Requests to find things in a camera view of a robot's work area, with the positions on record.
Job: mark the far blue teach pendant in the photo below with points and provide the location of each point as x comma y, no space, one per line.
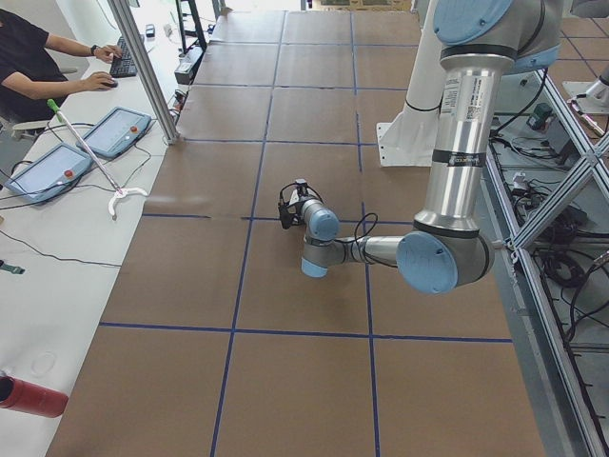
116,132

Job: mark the aluminium frame post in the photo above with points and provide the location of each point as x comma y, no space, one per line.
127,26

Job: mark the red bottle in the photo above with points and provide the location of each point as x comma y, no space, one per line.
22,396

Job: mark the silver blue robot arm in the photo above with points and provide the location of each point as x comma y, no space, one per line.
480,41

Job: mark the near blue teach pendant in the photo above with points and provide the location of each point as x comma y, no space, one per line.
53,173

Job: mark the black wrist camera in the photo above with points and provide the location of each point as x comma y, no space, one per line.
301,185

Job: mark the white pedestal column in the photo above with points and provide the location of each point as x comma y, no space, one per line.
409,140

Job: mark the reacher grabber stick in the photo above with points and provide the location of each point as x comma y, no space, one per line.
119,192

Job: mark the black keyboard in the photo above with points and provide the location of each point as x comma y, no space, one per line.
123,66

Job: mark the blue teach pendant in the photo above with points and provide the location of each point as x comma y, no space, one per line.
116,132
53,173

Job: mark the person in black shirt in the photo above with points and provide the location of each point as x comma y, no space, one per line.
29,75

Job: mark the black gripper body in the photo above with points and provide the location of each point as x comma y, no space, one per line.
291,212

